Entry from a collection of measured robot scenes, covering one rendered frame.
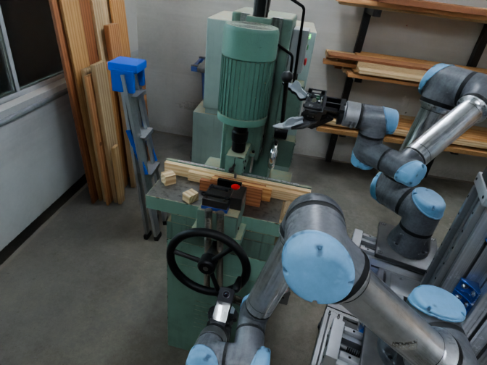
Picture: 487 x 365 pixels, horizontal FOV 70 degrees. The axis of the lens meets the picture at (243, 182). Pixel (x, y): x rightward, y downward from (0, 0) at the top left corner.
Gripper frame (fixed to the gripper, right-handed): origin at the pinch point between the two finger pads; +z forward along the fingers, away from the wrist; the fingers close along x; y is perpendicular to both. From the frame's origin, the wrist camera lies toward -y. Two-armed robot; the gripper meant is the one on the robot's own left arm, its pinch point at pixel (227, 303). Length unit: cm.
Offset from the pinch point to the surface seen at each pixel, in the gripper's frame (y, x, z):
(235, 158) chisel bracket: -48, -9, 13
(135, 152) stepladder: -42, -80, 85
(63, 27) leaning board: -106, -137, 80
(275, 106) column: -71, 0, 26
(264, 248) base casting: -17.2, 7.8, 17.4
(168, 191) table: -30.5, -32.3, 15.7
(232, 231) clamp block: -23.2, -3.7, 3.0
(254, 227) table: -24.7, 2.8, 13.0
